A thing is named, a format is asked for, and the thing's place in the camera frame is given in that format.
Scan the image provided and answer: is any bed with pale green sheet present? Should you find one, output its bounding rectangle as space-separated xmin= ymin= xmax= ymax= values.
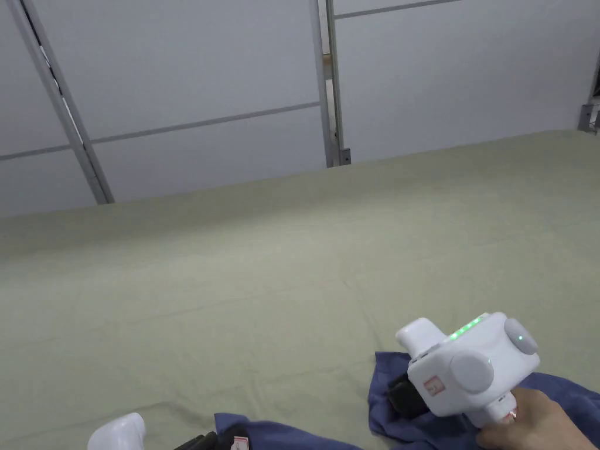
xmin=0 ymin=128 xmax=600 ymax=450

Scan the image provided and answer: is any person's right hand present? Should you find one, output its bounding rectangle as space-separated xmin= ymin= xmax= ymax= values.
xmin=475 ymin=388 xmax=594 ymax=450

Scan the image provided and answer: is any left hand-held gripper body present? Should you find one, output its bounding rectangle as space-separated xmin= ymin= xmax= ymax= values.
xmin=87 ymin=412 xmax=146 ymax=450

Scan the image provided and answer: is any dark blue shirt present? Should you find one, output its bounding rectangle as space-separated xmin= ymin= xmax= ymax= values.
xmin=214 ymin=351 xmax=600 ymax=450

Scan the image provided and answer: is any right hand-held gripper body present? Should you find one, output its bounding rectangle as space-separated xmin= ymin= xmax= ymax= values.
xmin=387 ymin=311 xmax=540 ymax=430

